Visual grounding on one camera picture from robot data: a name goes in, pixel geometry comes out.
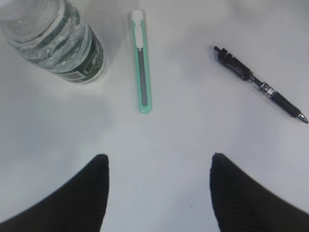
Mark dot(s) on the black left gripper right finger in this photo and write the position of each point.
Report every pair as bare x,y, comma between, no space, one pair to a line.
241,204

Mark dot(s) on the teal utility knife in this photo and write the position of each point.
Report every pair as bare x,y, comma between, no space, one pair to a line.
139,46

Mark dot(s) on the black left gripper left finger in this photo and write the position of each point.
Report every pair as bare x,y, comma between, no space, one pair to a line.
78,206

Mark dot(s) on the clear water bottle green label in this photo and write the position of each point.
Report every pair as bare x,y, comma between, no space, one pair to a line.
51,35

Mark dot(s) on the black pen left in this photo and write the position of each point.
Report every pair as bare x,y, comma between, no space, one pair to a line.
230,62

